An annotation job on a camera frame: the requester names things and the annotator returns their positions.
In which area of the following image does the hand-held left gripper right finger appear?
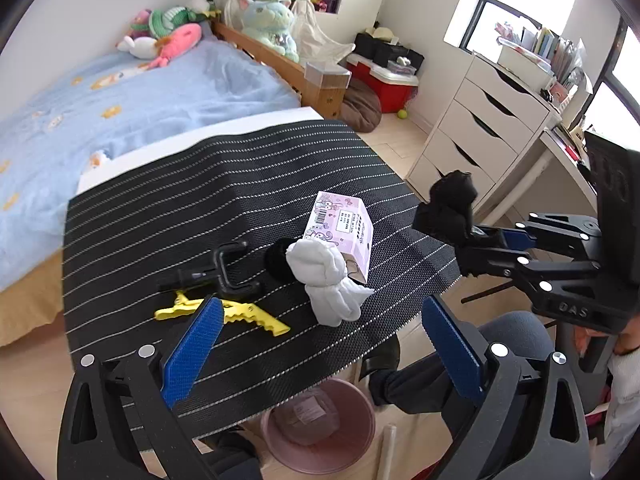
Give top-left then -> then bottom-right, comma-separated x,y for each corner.
421,295 -> 593,480

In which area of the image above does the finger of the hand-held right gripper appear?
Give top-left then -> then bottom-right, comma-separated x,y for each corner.
470,212 -> 601,251
457,247 -> 603,306

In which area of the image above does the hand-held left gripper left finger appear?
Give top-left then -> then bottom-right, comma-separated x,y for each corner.
57,296 -> 225,480

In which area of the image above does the yellow plastic clip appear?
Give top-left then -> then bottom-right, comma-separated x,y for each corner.
153,290 -> 291,337

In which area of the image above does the black sock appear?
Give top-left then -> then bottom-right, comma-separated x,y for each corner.
412,170 -> 480,249

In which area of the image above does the black plastic clamp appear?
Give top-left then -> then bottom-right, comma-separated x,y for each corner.
158,241 -> 265,297

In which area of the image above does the pink bin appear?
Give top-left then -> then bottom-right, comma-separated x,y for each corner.
260,377 -> 377,474

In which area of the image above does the white sock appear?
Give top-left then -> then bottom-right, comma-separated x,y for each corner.
286,238 -> 376,329

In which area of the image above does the purple printed carton box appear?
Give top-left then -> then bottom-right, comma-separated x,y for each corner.
302,191 -> 375,284

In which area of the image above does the person's right forearm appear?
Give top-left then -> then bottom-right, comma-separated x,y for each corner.
601,352 -> 640,467

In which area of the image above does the person's right hand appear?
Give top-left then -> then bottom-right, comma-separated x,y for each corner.
574,317 -> 640,361

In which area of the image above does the white desk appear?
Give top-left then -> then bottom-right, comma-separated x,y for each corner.
492,127 -> 601,231

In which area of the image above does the white drawer cabinet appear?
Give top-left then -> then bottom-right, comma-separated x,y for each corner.
405,51 -> 563,212

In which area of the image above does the clear plastic packet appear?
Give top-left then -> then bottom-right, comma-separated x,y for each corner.
284,391 -> 343,447

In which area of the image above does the black striped table mat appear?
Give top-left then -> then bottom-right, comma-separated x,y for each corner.
61,120 -> 461,453

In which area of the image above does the beige mattress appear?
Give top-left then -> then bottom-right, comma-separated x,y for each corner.
0,250 -> 66,348

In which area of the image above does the white storage bin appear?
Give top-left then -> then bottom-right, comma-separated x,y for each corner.
496,40 -> 558,89

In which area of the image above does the row of books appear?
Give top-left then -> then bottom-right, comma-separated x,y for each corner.
520,16 -> 593,93

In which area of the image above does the red cooler box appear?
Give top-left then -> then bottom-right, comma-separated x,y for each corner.
346,52 -> 420,115

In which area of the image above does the brown cushion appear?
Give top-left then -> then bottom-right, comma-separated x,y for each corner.
341,80 -> 384,134

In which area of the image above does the black storage box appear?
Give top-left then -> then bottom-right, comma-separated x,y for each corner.
354,32 -> 382,61
376,40 -> 426,75

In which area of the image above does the cream hat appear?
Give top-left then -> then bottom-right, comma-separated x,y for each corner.
366,25 -> 401,44

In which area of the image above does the bed with blue blanket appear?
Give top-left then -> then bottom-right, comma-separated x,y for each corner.
0,37 -> 301,293

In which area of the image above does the white cloth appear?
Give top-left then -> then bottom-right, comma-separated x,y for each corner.
294,0 -> 357,70

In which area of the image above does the white plush toy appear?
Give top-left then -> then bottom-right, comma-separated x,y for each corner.
117,35 -> 161,59

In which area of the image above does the pink fish plush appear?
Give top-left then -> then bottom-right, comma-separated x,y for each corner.
147,24 -> 203,68

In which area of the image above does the teal cat plush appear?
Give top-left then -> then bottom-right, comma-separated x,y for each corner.
239,0 -> 301,64

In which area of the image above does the green striped plush toy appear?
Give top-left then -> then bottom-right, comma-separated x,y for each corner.
149,6 -> 191,38

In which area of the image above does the purple plush toy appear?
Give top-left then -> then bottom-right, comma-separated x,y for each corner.
130,9 -> 153,37

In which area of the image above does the green and white duck plush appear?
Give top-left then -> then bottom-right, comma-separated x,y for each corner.
187,0 -> 222,23

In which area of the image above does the white table leg frame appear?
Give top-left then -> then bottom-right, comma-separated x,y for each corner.
376,425 -> 397,480

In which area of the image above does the wooden bed frame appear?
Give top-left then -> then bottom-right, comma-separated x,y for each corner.
212,17 -> 346,121

